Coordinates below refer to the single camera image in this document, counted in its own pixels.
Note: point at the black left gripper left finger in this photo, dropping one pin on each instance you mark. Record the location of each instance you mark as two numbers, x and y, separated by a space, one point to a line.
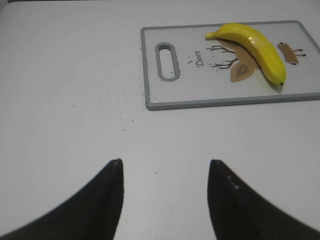
92 213

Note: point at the yellow plastic banana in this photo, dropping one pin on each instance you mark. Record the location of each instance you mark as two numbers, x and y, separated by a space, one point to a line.
258 45

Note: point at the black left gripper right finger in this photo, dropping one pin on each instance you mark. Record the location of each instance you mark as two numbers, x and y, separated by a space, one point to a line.
237 212

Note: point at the white grey-rimmed cutting board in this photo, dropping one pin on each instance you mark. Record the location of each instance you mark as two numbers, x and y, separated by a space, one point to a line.
183 70

